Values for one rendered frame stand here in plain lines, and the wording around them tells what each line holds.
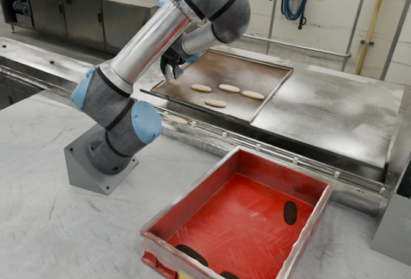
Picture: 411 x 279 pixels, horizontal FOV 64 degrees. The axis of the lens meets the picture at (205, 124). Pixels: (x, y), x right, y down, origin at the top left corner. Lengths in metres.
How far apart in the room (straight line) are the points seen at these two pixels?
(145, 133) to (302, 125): 0.66
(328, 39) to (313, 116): 3.52
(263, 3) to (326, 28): 0.96
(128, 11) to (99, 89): 3.34
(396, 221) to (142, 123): 0.69
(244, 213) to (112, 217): 0.37
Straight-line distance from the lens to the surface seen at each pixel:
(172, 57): 1.39
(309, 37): 4.93
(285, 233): 0.97
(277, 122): 1.34
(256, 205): 1.03
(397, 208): 0.94
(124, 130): 0.95
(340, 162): 1.33
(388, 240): 1.00
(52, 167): 1.21
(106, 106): 0.93
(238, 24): 0.92
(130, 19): 4.23
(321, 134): 1.32
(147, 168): 1.15
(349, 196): 1.11
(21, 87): 1.99
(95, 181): 1.05
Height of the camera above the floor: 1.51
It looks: 29 degrees down
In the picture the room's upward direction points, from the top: 4 degrees clockwise
